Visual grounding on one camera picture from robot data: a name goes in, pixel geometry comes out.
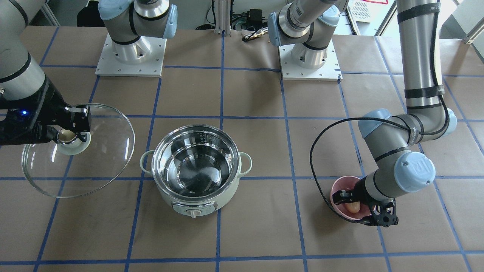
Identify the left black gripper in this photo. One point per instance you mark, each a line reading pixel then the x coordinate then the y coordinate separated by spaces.
pixel 362 190

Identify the aluminium frame post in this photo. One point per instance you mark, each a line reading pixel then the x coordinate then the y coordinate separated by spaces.
pixel 222 9

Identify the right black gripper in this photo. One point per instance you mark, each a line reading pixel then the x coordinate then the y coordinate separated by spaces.
pixel 53 107

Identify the green electric cooking pot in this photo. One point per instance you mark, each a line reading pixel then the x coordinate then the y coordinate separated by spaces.
pixel 197 169

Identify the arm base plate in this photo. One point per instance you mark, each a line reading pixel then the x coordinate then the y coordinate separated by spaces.
pixel 301 63
pixel 144 57

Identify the black power adapter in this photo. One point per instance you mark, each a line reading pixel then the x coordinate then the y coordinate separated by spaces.
pixel 255 18

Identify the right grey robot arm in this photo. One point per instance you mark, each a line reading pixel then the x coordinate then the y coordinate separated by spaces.
pixel 20 75

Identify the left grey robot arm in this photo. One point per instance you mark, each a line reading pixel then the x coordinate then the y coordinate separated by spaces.
pixel 390 137

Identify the pink bowl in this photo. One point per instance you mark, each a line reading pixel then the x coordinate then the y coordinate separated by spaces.
pixel 345 202

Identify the glass pot lid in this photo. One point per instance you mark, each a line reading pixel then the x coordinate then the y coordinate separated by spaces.
pixel 71 167

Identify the brown egg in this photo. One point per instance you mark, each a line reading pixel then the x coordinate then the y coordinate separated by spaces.
pixel 353 208

